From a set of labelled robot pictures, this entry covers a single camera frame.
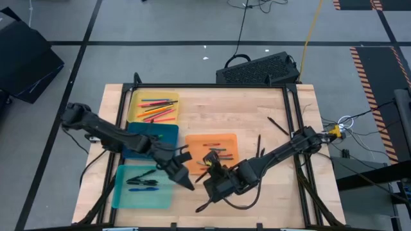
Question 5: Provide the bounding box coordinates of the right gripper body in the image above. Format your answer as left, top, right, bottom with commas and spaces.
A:
203, 169, 244, 203

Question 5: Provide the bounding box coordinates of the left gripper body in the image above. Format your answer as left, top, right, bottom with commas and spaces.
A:
150, 142, 182, 170

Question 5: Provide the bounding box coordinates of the orange plastic bin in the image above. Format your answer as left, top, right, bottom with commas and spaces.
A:
185, 133, 240, 176

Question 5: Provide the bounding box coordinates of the blue plastic bin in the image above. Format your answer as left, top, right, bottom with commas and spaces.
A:
123, 122, 179, 160

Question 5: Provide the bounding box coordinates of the orange pencil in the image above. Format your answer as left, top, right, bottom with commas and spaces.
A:
137, 107, 168, 118

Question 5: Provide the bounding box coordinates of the yellow pencil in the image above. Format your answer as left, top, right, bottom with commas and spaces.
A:
144, 105, 175, 113

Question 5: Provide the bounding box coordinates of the black pencil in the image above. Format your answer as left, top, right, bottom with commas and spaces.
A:
149, 100, 179, 107

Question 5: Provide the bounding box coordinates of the yellow plastic bin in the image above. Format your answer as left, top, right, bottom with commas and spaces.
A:
127, 90, 181, 124

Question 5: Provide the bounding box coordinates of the brown pencil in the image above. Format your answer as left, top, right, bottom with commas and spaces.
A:
267, 116, 290, 137

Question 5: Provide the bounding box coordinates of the teal plastic bin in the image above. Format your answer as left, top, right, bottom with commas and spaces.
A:
111, 165, 176, 210

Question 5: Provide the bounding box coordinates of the black perforated computer case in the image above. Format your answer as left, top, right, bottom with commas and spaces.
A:
215, 51, 301, 85

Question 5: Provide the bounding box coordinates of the yellow connector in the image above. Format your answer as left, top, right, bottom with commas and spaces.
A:
329, 124, 343, 139

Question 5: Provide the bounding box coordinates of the black beam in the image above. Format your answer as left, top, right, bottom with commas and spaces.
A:
335, 158, 411, 193

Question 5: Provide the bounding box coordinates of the black flat case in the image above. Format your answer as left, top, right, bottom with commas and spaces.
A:
0, 6, 65, 105

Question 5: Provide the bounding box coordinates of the black mat orange striped edge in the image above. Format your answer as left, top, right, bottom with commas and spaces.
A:
349, 46, 411, 165
332, 0, 411, 12

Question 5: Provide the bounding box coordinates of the grey cylinder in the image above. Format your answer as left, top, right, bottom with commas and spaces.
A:
394, 89, 411, 155

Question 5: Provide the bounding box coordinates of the black loop handle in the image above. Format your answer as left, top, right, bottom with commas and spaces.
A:
223, 53, 252, 69

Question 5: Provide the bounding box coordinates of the black hanging cable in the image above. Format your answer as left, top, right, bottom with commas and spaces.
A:
235, 0, 250, 56

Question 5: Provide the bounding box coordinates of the white coiled cable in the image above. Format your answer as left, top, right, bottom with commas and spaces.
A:
337, 115, 354, 129

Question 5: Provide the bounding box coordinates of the yellow hanging cable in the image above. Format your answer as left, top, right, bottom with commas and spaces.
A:
298, 0, 325, 83

